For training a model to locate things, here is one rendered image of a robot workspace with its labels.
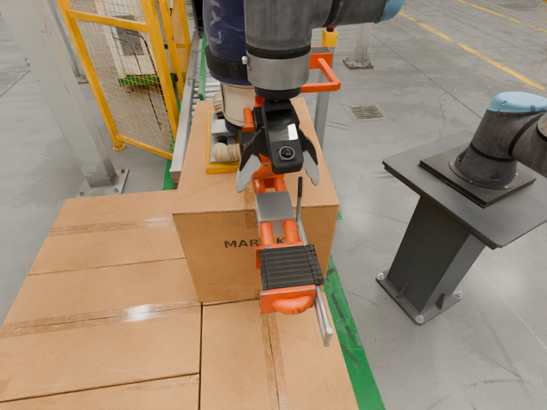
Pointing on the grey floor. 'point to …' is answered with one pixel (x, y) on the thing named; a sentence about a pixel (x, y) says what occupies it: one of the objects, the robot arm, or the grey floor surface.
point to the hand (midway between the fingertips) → (278, 192)
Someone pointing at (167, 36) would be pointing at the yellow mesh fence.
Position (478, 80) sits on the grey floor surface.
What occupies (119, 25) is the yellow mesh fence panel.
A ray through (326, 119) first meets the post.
